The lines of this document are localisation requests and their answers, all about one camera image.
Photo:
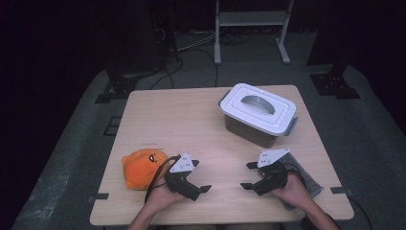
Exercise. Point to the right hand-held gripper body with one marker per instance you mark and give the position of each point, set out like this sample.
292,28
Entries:
271,177

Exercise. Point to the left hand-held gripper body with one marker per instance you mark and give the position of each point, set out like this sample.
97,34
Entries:
182,183

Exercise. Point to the brown transparent storage box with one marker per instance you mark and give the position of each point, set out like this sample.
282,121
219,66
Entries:
245,134

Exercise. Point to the orange plush toy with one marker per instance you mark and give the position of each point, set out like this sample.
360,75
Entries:
143,169

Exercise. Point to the grey fuzzy cloth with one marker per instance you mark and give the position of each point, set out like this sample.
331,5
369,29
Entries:
314,188

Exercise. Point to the person's left hand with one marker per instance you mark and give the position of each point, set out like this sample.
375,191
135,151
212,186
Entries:
162,198

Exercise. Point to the person's right hand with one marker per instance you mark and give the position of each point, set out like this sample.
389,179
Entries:
295,193

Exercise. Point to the black tape strip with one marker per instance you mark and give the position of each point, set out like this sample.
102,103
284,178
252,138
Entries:
341,190
99,197

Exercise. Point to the black stand base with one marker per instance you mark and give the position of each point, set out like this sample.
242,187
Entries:
333,84
118,89

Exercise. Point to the white metal stand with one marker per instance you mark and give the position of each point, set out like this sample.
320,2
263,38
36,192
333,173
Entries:
252,18

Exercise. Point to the black square floor frame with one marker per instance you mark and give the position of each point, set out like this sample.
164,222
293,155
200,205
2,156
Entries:
110,126

